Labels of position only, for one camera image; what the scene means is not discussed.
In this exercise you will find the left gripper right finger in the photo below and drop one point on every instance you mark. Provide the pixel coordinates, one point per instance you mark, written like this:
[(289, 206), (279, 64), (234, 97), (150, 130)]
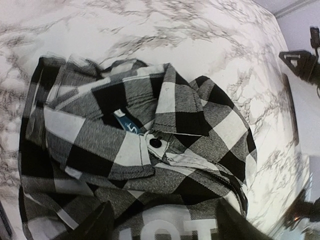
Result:
[(233, 226)]

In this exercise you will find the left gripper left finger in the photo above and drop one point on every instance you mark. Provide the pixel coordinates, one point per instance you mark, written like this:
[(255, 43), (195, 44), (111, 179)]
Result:
[(98, 225)]

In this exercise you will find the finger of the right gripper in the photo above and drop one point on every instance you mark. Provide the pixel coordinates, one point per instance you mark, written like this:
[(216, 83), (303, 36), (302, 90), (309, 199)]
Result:
[(303, 64)]

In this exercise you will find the black white plaid shirt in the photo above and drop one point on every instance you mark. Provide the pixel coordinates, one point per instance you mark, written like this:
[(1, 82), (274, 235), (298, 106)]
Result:
[(162, 150)]

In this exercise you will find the white plastic bin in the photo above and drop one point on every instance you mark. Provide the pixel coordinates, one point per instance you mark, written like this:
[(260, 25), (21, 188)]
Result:
[(306, 113)]

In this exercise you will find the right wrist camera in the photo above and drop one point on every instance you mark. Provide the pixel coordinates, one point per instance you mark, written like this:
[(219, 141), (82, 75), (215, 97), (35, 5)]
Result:
[(314, 37)]

